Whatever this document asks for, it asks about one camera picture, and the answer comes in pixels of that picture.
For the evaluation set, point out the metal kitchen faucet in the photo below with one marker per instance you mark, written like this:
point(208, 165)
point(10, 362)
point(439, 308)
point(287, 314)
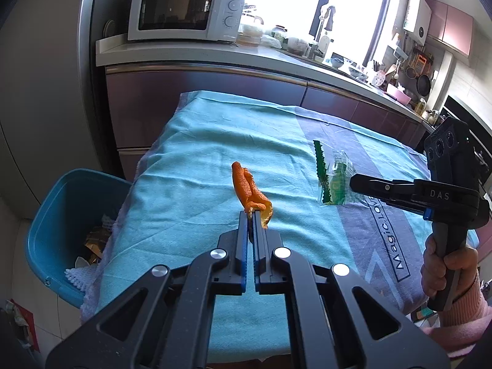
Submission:
point(324, 19)

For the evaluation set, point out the teal and grey blanket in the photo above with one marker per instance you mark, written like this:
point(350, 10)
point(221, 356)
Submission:
point(184, 153)

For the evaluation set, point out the brown lower cabinets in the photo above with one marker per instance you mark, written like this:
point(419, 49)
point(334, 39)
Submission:
point(192, 88)

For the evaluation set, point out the orange hanging grater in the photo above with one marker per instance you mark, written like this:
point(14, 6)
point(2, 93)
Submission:
point(419, 61)

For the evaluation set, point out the white utensil holder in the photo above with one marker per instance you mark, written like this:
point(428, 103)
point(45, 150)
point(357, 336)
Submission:
point(374, 70)

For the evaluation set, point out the white soap bottle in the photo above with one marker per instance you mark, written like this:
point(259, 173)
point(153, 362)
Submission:
point(324, 48)

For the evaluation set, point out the black range hood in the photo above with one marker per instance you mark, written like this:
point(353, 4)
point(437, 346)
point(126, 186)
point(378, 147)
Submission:
point(465, 111)

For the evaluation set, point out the white foam net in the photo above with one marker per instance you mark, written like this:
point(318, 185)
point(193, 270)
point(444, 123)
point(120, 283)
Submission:
point(78, 280)

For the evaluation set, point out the gold foil wrapper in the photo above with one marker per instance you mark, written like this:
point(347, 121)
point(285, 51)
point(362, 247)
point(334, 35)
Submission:
point(96, 244)

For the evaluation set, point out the plastic-covered container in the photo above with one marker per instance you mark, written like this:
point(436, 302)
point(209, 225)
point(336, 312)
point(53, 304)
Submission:
point(298, 46)

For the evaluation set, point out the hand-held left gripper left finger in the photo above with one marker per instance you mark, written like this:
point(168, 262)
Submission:
point(243, 273)

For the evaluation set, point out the kitchen countertop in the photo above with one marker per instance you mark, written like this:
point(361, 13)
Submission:
point(173, 50)

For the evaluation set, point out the oil bottle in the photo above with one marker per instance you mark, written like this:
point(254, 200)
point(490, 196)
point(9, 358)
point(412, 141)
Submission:
point(421, 107)

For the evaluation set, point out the orange plastic container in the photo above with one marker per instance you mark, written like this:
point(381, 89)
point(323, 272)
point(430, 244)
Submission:
point(249, 40)

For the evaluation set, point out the pink wall cabinet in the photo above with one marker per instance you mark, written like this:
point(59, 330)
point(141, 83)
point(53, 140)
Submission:
point(449, 27)

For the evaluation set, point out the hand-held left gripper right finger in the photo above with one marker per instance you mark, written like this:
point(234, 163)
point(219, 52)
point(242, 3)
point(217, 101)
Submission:
point(261, 253)

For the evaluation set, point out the small blue patterned bowl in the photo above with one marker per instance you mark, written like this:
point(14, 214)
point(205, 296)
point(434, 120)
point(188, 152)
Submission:
point(337, 62)

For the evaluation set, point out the red packet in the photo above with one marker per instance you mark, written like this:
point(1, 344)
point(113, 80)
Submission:
point(25, 323)

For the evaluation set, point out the white microwave oven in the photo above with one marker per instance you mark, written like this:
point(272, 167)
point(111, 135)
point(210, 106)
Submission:
point(173, 11)

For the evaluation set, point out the orange peel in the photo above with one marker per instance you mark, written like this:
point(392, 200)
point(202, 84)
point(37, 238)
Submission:
point(246, 188)

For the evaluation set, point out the large blue patterned bowl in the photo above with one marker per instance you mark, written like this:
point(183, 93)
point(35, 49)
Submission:
point(357, 72)

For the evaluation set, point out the hanging frying pan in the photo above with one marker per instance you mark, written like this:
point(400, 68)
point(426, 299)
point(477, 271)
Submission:
point(424, 85)

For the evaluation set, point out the glass jar with green lid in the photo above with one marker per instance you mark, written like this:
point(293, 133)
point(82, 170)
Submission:
point(280, 34)

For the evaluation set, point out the white water heater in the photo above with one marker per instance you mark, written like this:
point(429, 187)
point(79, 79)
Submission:
point(417, 19)

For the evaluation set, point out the person's right forearm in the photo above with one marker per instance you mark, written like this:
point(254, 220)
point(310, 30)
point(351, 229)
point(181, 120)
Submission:
point(465, 315)

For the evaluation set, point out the hanging metal strainer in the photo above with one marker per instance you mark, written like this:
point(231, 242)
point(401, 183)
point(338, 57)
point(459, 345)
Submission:
point(411, 73)

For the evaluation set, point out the white plastic bag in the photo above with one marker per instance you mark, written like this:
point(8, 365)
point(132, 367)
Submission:
point(271, 41)

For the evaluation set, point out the glass kettle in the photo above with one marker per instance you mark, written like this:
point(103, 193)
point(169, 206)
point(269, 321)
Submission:
point(253, 17)

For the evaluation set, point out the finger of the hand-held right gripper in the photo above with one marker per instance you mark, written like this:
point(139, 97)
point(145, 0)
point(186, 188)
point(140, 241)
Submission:
point(384, 188)

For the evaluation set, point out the person's right hand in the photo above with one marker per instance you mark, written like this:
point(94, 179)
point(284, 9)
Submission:
point(461, 263)

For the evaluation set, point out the blue plastic bin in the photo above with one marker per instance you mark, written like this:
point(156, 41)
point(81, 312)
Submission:
point(61, 207)

